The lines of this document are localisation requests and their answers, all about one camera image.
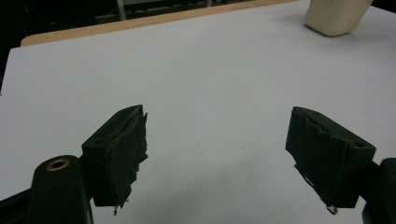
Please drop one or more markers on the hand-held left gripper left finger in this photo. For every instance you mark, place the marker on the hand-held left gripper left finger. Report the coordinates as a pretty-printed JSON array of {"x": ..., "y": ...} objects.
[{"x": 118, "y": 155}]

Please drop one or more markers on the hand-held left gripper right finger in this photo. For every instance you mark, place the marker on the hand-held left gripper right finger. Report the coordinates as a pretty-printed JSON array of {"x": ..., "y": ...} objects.
[{"x": 327, "y": 155}]

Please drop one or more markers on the beige square cup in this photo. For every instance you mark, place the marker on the beige square cup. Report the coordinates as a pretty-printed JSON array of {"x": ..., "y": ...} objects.
[{"x": 336, "y": 15}]

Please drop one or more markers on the white metal table frame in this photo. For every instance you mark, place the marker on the white metal table frame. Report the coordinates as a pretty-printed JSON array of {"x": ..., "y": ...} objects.
[{"x": 121, "y": 9}]

